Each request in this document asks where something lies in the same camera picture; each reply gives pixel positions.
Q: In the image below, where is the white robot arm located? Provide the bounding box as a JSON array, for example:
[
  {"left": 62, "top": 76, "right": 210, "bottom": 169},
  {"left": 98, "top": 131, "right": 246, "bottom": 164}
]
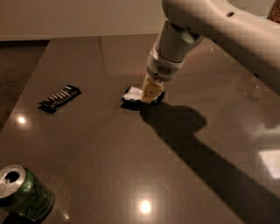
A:
[{"left": 141, "top": 0, "right": 280, "bottom": 104}]

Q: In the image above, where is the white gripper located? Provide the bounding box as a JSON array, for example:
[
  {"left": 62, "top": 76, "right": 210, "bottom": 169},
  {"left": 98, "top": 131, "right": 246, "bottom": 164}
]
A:
[{"left": 140, "top": 47, "right": 184, "bottom": 104}]

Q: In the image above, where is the chocolate rxbar black wrapper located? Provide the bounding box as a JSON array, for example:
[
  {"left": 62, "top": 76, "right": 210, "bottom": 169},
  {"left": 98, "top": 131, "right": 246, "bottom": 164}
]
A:
[{"left": 38, "top": 85, "right": 81, "bottom": 114}]

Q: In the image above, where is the green soda can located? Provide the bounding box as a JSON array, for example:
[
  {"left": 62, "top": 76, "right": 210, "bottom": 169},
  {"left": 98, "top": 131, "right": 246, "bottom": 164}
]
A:
[{"left": 0, "top": 165, "right": 53, "bottom": 222}]

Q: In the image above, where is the brown speckled container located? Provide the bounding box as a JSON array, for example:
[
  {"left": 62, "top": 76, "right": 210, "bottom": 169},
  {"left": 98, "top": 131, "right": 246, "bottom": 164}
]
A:
[{"left": 267, "top": 0, "right": 280, "bottom": 24}]

